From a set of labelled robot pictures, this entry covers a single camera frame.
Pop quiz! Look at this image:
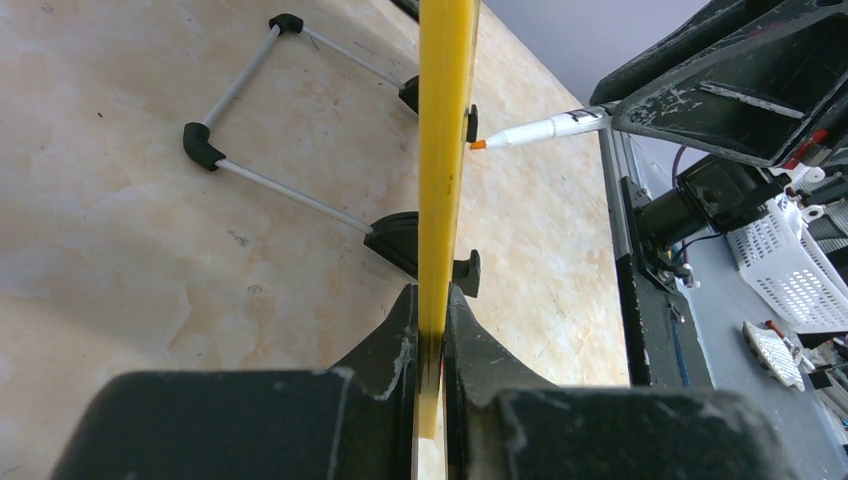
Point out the white mesh brush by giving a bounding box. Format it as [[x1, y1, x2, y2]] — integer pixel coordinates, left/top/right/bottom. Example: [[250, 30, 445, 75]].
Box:
[[741, 322, 806, 392]]

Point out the grey wire stand frame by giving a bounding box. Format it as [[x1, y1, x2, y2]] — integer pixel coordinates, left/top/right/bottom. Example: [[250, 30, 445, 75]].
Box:
[[181, 13, 418, 235]]

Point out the white board yellow frame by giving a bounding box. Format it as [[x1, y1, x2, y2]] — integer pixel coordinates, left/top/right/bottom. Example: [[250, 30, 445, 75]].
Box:
[[417, 1, 481, 440]]

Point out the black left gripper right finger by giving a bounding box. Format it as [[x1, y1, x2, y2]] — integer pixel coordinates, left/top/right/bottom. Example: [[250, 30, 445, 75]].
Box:
[[443, 288, 797, 479]]

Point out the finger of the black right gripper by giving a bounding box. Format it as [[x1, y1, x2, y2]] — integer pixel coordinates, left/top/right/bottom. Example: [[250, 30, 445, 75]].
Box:
[[590, 1, 847, 167]]

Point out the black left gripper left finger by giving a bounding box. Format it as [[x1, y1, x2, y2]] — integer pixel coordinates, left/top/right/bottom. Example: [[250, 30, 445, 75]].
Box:
[[51, 285, 418, 479]]

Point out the white marker pen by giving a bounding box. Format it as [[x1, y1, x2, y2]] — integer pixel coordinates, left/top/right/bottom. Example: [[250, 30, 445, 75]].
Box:
[[470, 101, 619, 151]]

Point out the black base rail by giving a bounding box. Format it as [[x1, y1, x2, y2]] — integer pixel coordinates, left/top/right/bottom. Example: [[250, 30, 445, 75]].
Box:
[[599, 129, 714, 389]]

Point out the white perforated basket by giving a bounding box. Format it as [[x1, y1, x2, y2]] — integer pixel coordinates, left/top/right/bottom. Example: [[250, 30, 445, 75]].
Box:
[[726, 194, 847, 334]]

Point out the black whiteboard stand foot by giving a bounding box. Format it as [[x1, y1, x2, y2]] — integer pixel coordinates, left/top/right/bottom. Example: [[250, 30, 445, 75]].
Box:
[[362, 211, 482, 299]]

